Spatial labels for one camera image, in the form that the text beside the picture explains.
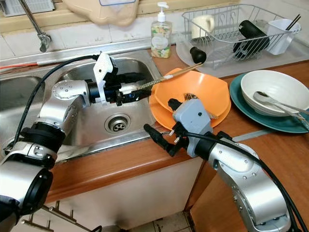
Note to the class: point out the wooden chopstick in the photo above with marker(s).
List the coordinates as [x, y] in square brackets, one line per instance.
[178, 72]

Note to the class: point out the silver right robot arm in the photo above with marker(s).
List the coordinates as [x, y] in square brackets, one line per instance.
[246, 188]

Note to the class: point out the orange plate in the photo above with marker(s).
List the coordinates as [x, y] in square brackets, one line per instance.
[161, 118]

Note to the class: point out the stainless steel double sink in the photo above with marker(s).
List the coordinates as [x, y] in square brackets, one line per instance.
[140, 123]

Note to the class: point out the orange bowl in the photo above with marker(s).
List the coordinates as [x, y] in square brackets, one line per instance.
[207, 87]

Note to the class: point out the soap pump bottle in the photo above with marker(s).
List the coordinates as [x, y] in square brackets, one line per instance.
[161, 41]

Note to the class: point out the small black rounded shaker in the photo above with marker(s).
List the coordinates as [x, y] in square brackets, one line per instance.
[198, 54]

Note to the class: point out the white cabinet door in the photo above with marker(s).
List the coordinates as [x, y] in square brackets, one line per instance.
[135, 193]

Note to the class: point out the teal plate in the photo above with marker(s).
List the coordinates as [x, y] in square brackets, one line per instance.
[241, 106]

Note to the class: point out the beige plastic board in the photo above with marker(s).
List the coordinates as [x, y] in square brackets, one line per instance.
[101, 14]

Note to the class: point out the grey countertop joint strip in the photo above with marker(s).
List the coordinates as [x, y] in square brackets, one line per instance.
[253, 135]

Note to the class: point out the cream mug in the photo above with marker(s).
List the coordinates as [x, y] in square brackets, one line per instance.
[202, 26]

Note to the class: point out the metal faucet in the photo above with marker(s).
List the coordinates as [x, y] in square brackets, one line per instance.
[43, 41]

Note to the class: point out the metal spoon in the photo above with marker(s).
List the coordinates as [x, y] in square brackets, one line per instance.
[263, 95]

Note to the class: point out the clear plastic drain tray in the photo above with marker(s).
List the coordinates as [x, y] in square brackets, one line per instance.
[270, 66]

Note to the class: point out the black bottle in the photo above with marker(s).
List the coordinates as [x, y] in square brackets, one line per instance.
[251, 34]

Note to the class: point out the white ceramic bowl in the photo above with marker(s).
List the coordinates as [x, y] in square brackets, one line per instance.
[280, 82]

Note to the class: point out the silver cutlery piece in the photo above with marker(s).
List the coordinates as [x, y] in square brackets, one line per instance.
[294, 116]

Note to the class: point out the white cutlery holder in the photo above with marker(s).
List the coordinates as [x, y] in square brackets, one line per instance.
[280, 38]

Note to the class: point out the dark chopsticks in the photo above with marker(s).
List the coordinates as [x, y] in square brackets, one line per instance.
[293, 21]

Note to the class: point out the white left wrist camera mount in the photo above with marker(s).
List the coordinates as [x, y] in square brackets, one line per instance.
[102, 72]

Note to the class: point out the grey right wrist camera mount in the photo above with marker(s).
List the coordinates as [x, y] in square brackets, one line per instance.
[193, 118]

